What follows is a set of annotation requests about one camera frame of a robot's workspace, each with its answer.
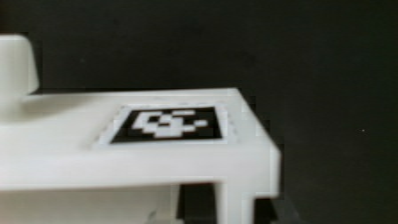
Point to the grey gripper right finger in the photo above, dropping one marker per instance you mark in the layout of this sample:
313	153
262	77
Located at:
276	212

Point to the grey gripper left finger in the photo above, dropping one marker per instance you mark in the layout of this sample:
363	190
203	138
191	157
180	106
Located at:
196	207

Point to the white drawer tray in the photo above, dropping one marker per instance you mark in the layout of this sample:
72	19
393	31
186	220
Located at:
104	149

